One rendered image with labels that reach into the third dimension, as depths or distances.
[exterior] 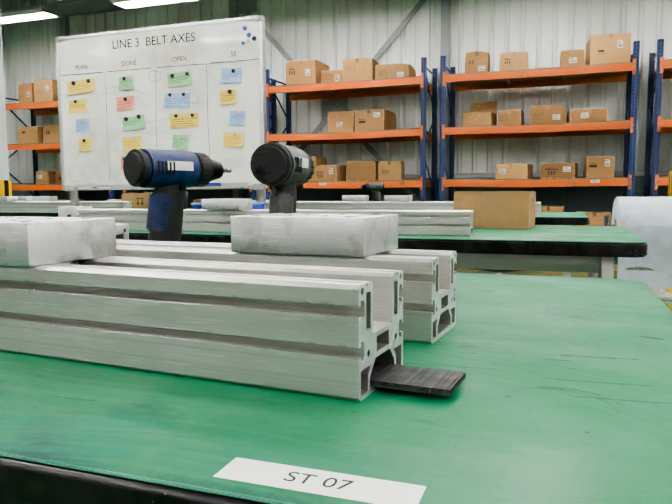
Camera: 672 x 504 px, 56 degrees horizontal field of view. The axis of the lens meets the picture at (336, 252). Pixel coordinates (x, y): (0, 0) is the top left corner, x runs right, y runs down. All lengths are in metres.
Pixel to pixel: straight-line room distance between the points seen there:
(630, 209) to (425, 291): 3.57
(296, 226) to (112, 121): 3.76
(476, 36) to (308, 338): 11.07
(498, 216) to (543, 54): 8.75
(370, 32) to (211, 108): 8.09
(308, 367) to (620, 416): 0.22
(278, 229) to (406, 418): 0.31
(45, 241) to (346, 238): 0.29
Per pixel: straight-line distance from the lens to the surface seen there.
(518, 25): 11.40
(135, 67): 4.32
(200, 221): 2.52
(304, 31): 12.31
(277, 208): 0.89
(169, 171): 1.02
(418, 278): 0.65
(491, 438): 0.42
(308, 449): 0.39
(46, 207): 5.69
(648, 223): 4.15
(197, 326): 0.53
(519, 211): 2.61
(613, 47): 10.37
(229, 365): 0.52
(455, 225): 2.21
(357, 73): 10.73
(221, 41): 4.01
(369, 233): 0.66
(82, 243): 0.68
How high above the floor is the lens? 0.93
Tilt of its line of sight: 5 degrees down
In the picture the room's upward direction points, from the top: straight up
